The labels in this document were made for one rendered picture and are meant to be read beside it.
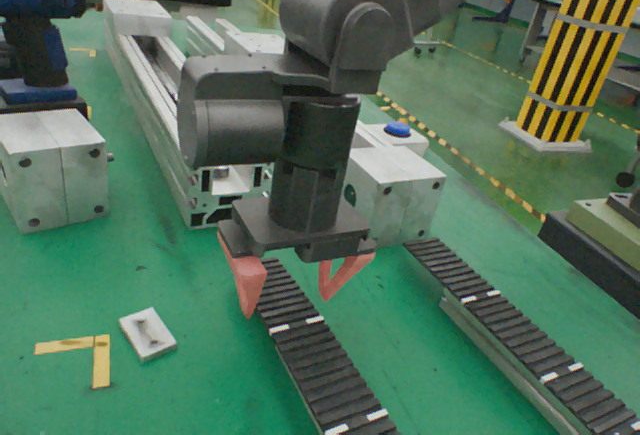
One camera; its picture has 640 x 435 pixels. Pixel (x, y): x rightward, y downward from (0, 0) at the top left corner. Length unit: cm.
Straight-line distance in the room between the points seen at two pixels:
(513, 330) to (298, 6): 34
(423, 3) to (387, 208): 29
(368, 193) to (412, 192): 5
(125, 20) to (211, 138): 78
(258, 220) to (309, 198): 5
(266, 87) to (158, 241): 30
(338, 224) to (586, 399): 25
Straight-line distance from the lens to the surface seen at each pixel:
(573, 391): 48
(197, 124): 31
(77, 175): 58
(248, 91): 32
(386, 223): 59
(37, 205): 59
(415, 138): 81
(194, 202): 59
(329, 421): 37
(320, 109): 33
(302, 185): 36
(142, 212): 62
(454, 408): 46
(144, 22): 108
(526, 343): 50
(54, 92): 81
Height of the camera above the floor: 111
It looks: 29 degrees down
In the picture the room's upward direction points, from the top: 11 degrees clockwise
